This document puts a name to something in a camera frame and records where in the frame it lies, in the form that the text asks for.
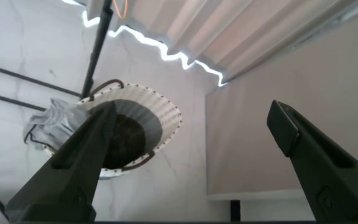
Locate pink clothes hanger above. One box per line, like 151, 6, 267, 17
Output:
112, 0, 129, 19

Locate white laundry basket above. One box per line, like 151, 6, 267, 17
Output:
44, 78, 183, 180

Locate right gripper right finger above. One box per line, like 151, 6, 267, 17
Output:
266, 99, 358, 222

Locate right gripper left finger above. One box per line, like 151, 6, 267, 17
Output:
4, 100, 118, 222

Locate pale grey shorts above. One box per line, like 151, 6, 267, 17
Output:
22, 98, 90, 154

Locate black clothes rack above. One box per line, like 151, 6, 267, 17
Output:
0, 0, 115, 112

